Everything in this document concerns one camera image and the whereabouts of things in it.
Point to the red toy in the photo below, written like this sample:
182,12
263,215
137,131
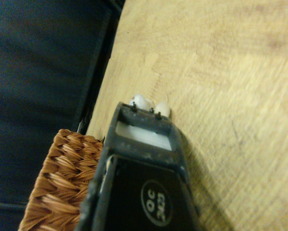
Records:
140,101

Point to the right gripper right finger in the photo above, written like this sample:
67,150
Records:
146,119

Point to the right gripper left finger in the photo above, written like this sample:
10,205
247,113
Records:
91,207

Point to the brown wicker basket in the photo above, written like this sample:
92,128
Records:
62,180

